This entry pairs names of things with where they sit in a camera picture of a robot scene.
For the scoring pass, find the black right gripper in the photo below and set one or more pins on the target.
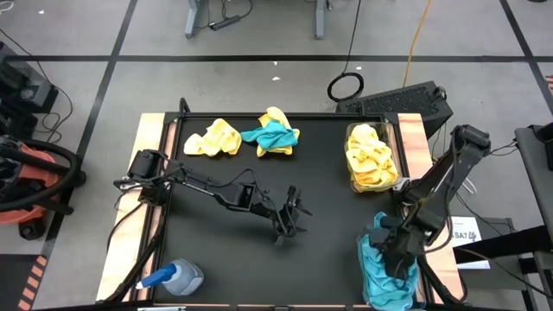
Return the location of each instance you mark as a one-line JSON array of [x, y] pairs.
[[397, 246]]

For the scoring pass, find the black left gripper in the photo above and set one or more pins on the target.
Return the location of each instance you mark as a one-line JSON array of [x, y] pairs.
[[285, 216]]

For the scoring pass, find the blue microfiber towel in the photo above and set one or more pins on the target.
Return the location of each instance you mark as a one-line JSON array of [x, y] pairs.
[[371, 268], [393, 298], [270, 136]]

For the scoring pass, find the yellow microfiber towel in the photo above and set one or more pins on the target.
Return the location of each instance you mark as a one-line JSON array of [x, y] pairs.
[[274, 114], [376, 181], [216, 138], [367, 160], [363, 135]]

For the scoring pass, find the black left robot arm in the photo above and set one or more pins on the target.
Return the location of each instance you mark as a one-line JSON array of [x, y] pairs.
[[207, 188]]

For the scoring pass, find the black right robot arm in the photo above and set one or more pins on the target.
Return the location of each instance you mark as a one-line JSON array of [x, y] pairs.
[[436, 185]]

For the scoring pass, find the pile of teal cloths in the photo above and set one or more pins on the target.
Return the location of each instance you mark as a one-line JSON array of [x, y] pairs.
[[361, 229]]

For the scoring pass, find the white paper sign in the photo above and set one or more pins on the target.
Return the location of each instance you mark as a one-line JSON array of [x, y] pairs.
[[473, 248]]

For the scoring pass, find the clear plastic basket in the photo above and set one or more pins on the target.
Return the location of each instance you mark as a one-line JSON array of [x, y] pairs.
[[387, 128]]

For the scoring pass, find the grey spray bottle blue nozzle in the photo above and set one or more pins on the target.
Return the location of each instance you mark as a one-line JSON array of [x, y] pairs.
[[186, 276]]

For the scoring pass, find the wooden table side board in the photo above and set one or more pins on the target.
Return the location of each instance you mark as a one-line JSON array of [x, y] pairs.
[[142, 129], [415, 138]]

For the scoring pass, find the grey desk leg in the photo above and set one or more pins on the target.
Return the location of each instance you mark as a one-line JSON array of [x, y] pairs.
[[319, 19], [193, 19]]

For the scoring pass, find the black power strip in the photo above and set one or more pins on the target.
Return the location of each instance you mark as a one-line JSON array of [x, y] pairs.
[[224, 22]]

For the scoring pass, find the orange black shop vacuum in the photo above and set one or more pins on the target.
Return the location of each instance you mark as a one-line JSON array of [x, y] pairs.
[[26, 173]]

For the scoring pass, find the black equipment case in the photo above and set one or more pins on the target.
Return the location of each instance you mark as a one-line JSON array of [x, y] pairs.
[[21, 90]]

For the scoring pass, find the black aluminium table frame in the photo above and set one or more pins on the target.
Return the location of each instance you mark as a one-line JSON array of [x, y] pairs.
[[281, 116]]

